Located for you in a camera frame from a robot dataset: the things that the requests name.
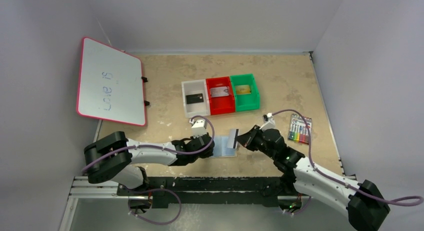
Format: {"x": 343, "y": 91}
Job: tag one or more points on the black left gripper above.
{"x": 205, "y": 142}

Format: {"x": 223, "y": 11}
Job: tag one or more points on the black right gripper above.
{"x": 250, "y": 138}

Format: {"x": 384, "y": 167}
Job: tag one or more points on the beige leather card holder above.
{"x": 220, "y": 149}

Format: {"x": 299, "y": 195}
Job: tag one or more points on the green plastic bin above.
{"x": 246, "y": 102}

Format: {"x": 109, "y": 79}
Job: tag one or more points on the red plastic bin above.
{"x": 221, "y": 105}

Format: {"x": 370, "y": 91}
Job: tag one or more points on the pack of coloured markers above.
{"x": 298, "y": 129}

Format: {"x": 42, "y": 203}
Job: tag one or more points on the white striped card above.
{"x": 221, "y": 91}
{"x": 232, "y": 139}

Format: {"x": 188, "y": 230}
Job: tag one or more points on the white plastic bin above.
{"x": 192, "y": 87}

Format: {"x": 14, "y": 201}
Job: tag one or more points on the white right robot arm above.
{"x": 359, "y": 202}

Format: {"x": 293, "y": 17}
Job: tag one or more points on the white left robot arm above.
{"x": 114, "y": 157}

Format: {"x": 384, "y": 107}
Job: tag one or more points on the black credit card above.
{"x": 194, "y": 98}

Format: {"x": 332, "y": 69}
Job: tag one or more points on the gold credit card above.
{"x": 244, "y": 89}

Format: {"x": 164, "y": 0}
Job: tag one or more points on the pink framed whiteboard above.
{"x": 111, "y": 85}

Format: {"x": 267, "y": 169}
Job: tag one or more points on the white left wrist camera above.
{"x": 198, "y": 127}

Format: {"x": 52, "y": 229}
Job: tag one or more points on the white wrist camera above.
{"x": 198, "y": 127}
{"x": 268, "y": 122}

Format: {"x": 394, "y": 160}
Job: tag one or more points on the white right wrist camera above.
{"x": 268, "y": 122}

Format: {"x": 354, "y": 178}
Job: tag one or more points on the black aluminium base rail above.
{"x": 161, "y": 191}

